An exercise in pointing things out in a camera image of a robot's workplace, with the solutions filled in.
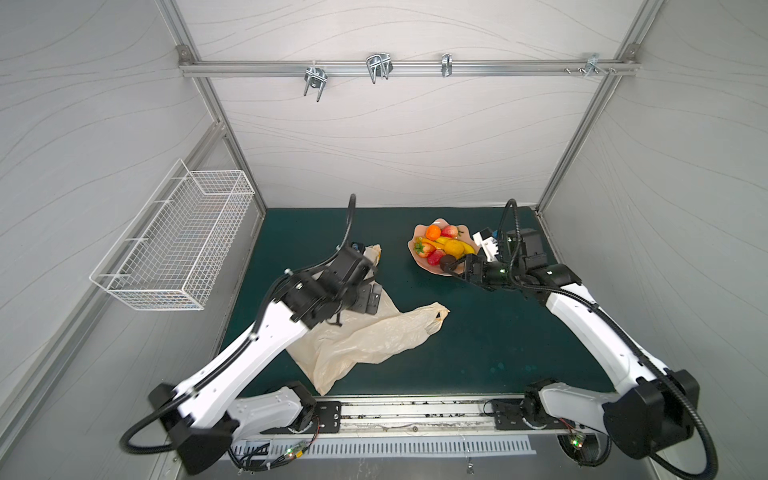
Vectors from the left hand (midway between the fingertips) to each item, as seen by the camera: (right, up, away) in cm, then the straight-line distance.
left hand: (363, 285), depth 72 cm
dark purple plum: (+27, +2, +32) cm, 42 cm away
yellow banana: (+24, +9, +33) cm, 42 cm away
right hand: (+25, +4, +5) cm, 26 cm away
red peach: (+27, +14, +33) cm, 45 cm away
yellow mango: (+29, +8, +28) cm, 40 cm away
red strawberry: (+18, +7, +29) cm, 35 cm away
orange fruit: (+21, +13, +33) cm, 41 cm away
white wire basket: (-44, +8, -4) cm, 45 cm away
